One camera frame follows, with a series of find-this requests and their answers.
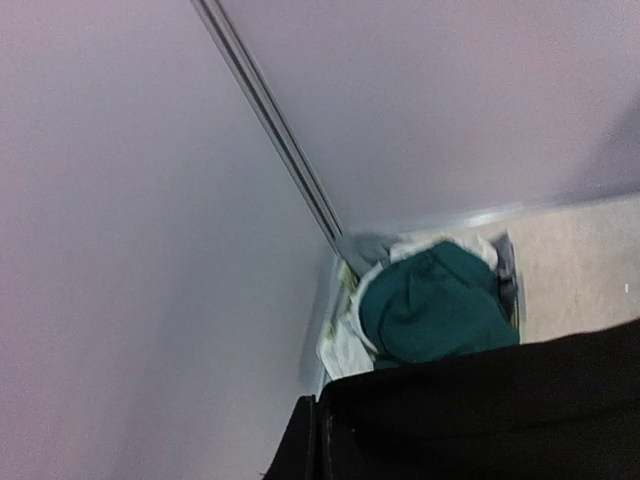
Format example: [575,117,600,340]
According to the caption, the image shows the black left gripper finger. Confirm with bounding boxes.
[263,395,350,480]

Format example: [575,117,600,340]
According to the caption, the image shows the black trousers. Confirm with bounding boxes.
[321,321,639,479]

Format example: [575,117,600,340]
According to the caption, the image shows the white garment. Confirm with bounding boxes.
[316,233,498,384]

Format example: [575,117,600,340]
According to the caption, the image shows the teal green garment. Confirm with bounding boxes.
[358,241,520,370]

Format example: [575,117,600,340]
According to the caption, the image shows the grey garment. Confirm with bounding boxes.
[336,233,399,276]

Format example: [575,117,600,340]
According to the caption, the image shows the cream perforated plastic basket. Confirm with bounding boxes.
[490,231,523,332]

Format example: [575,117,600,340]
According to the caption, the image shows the left aluminium corner post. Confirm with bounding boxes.
[193,0,343,248]

